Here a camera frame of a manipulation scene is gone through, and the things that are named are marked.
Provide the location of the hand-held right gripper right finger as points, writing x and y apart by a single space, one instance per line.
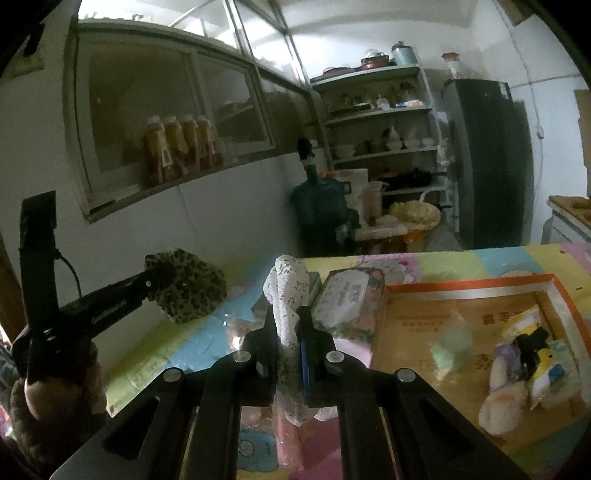
304 369

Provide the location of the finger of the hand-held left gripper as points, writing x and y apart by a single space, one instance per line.
154 279

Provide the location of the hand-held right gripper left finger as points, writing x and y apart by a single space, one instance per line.
263 364

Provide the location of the leopard print cloth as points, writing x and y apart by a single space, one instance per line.
194 290

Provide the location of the floral wet wipes pack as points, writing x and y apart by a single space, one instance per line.
346 300

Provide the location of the white floral cloth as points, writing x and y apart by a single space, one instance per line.
286 286

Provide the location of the cardboard box with orange rim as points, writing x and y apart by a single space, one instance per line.
415 332

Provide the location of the mint green soft pack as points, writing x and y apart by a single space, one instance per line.
450 357

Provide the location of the black hair clip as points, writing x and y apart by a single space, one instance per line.
528 346

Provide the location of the yellow packet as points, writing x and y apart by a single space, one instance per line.
551 364

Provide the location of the person's left forearm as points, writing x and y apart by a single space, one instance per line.
55 438

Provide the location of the person's left hand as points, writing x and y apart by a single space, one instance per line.
51 392

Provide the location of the blue water jug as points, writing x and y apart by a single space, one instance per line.
318 207

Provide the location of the white plastic bag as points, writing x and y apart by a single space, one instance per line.
371 203

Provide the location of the black pan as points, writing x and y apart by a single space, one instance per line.
411 179

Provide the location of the row of white bowls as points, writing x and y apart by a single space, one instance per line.
392 138

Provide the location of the metal shelf rack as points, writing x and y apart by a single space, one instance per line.
378 115

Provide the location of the dark refrigerator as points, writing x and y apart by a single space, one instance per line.
489 161

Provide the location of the red pot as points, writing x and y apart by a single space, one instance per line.
375 61

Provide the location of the kitchen counter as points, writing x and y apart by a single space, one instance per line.
570 203

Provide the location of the teal enamel pot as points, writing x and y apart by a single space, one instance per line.
403 54

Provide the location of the glass jar with red lid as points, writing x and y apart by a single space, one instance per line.
451 68

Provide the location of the glass sliding window frame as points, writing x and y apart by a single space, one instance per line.
193 106

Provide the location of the cardboard sheet on wall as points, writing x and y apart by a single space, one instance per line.
584 129

